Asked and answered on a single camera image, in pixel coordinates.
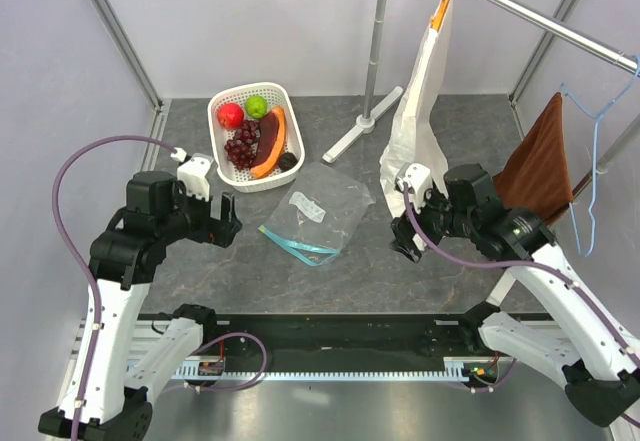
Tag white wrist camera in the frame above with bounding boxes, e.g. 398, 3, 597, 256
177, 154, 213, 201
395, 163, 431, 197

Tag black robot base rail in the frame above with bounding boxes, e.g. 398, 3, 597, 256
204, 314, 494, 374

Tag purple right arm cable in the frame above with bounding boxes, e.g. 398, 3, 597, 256
402, 185, 640, 367

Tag light blue wire hanger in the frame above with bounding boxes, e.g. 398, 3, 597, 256
559, 54, 639, 258

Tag orange papaya slice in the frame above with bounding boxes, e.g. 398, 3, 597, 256
250, 106, 287, 179

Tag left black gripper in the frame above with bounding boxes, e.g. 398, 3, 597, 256
157, 177, 241, 247

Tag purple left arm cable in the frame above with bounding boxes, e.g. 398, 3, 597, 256
51, 134, 189, 441

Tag clear zip top bag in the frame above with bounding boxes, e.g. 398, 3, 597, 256
259, 162, 375, 267

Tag red apple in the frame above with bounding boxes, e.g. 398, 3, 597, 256
216, 103, 245, 130

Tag brown towel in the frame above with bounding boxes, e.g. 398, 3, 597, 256
493, 93, 574, 225

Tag white perforated plastic basket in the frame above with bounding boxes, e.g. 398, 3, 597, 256
207, 82, 305, 193

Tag red grape bunch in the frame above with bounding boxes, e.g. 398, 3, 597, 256
224, 120, 260, 170

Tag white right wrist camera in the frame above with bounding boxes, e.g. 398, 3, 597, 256
395, 163, 431, 197

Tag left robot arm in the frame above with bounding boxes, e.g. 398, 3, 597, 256
38, 171, 242, 440

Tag orange clothes hanger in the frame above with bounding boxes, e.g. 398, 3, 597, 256
430, 0, 451, 31

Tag white cloth bag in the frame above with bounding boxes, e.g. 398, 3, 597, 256
380, 0, 453, 217

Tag slotted cable duct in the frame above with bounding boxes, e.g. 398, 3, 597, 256
119, 358, 516, 382

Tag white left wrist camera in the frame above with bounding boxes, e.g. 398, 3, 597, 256
177, 154, 213, 201

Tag silver garment rack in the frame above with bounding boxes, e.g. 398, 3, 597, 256
322, 0, 640, 312

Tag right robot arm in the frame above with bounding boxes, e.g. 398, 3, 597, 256
392, 163, 639, 427

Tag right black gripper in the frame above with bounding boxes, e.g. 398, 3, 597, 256
389, 182, 477, 262

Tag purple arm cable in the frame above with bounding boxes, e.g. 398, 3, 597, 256
51, 134, 189, 441
402, 185, 640, 367

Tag dark brown round fruit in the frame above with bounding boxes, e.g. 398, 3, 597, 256
278, 152, 299, 172

